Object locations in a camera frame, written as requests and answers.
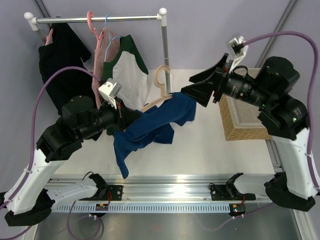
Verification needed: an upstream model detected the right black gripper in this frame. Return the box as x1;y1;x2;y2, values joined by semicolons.
180;53;272;109

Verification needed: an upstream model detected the blue t shirt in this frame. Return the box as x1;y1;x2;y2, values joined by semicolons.
113;92;197;179

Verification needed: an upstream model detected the wooden hanger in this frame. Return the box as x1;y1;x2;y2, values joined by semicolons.
140;65;173;113

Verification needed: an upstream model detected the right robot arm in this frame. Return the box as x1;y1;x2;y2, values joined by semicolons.
181;56;320;212

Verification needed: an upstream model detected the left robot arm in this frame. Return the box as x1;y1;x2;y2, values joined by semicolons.
0;96;141;227

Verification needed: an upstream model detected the green and white shirt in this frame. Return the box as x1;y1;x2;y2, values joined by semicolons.
102;34;149;110

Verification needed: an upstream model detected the pink shirt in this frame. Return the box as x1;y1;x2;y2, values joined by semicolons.
90;27;117;108

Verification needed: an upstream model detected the black t shirt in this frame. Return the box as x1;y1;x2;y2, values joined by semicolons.
38;23;96;115

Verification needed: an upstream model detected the pink hanger under black shirt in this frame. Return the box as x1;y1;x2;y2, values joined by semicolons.
45;28;54;46

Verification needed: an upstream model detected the wicker basket with liner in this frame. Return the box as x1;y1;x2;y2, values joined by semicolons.
218;95;272;141

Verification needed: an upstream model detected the metal clothes rack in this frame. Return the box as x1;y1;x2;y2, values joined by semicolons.
23;7;174;95

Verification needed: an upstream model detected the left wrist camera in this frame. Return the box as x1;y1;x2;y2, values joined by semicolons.
98;78;122;110

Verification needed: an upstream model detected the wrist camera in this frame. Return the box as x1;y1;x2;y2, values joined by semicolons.
225;34;249;73
98;78;122;110

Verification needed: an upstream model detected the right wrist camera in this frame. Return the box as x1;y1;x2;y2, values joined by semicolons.
225;34;249;73

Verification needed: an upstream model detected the light blue wire hanger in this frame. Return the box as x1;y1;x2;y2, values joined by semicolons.
104;14;121;62

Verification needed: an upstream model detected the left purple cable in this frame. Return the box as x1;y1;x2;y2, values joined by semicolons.
0;66;102;213

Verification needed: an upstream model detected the purple cable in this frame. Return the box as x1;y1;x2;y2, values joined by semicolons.
0;66;102;213
244;31;320;196

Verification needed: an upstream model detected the aluminium mounting rail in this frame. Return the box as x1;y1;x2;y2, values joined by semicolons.
44;173;276;202

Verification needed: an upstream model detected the slotted cable duct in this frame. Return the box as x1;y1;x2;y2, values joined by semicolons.
53;202;231;214

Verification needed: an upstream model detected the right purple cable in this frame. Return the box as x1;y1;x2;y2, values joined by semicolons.
244;31;320;196

